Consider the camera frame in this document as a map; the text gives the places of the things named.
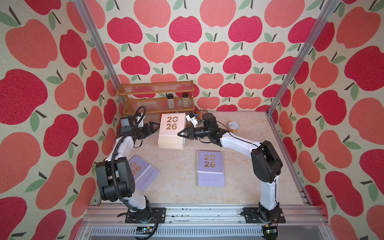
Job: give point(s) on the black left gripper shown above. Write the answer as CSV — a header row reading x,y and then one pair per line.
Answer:
x,y
151,129

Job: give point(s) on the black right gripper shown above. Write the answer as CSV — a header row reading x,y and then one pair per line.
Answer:
x,y
190,133

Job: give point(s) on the pink calendar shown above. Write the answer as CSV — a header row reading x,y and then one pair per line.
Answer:
x,y
170,126

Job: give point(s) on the purple calendar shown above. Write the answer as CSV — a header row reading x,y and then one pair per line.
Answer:
x,y
144,173
210,169

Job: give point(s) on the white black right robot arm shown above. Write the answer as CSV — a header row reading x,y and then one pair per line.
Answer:
x,y
266,162

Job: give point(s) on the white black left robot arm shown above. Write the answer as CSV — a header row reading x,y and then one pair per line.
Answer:
x,y
115,177

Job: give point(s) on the green orange snack packet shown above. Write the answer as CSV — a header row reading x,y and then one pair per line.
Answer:
x,y
199,114

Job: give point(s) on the right glass spice jar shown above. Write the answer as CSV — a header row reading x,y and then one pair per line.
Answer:
x,y
185,97

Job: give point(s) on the glass spice jar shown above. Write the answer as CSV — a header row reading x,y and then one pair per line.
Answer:
x,y
185,97
171,103

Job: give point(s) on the left glass spice jar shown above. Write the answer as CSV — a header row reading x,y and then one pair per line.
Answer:
x,y
171,103

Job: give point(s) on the wooden three-tier shelf rack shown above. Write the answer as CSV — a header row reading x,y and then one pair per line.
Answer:
x,y
153,96

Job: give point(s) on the small yellow pull-tab can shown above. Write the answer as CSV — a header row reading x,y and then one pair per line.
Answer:
x,y
233,127

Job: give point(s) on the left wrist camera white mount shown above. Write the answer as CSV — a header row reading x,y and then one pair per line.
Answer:
x,y
139,121

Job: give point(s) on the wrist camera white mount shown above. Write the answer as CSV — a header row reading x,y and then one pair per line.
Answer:
x,y
192,119
139,121

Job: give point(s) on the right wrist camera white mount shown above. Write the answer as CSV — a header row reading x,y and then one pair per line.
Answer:
x,y
192,119

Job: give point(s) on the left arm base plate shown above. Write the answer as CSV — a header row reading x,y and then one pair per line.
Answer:
x,y
157,216

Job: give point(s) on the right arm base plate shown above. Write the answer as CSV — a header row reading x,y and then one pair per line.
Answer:
x,y
263,216

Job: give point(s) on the aluminium front rail frame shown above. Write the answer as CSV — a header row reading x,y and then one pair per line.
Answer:
x,y
203,222

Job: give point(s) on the left aluminium corner post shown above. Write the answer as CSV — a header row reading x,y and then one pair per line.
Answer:
x,y
90,24

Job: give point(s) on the aluminium corner post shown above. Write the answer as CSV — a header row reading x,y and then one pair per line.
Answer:
x,y
325,14
90,24

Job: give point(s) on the right aluminium corner post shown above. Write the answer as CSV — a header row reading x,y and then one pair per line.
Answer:
x,y
325,14

